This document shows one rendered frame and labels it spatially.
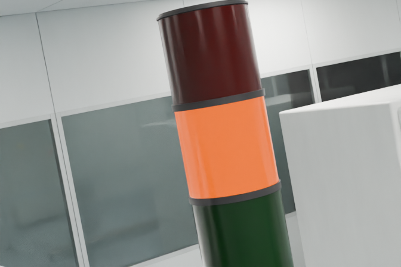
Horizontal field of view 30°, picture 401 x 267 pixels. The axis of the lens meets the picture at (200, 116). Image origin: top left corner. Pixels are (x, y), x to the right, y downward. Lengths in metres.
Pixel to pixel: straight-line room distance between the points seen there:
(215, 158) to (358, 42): 6.67
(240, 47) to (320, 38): 6.33
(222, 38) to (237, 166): 0.07
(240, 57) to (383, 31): 6.92
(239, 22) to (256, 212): 0.10
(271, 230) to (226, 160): 0.04
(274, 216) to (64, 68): 4.94
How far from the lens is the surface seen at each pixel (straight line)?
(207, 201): 0.39
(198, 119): 0.38
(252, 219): 0.39
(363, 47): 7.07
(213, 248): 0.39
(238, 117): 0.38
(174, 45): 0.39
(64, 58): 5.32
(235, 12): 0.39
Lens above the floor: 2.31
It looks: 3 degrees down
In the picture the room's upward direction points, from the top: 10 degrees counter-clockwise
